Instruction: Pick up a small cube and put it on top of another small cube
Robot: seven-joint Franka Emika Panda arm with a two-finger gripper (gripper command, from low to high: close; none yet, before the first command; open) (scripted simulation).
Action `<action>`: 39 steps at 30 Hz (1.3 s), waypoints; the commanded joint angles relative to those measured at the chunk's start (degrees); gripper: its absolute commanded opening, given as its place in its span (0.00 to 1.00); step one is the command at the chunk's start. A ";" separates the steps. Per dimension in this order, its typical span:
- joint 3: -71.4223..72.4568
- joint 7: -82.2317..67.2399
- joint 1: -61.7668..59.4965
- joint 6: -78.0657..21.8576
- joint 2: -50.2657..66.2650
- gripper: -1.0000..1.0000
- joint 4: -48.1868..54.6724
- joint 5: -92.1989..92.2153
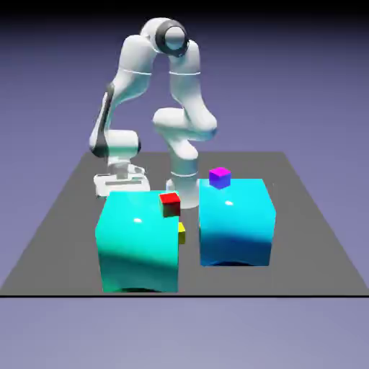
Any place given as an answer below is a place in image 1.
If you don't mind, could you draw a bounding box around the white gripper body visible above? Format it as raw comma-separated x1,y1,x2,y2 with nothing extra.
93,172,151,199

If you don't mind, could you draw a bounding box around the small red cube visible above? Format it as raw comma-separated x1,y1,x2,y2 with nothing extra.
159,192,182,218

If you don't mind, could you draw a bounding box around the small magenta cube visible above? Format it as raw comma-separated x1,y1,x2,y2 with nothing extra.
208,166,232,190

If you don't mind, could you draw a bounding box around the large turquoise box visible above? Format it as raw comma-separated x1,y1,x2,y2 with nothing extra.
94,190,181,294

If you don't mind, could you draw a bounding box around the large sky blue box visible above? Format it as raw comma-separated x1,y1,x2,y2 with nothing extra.
197,177,277,267

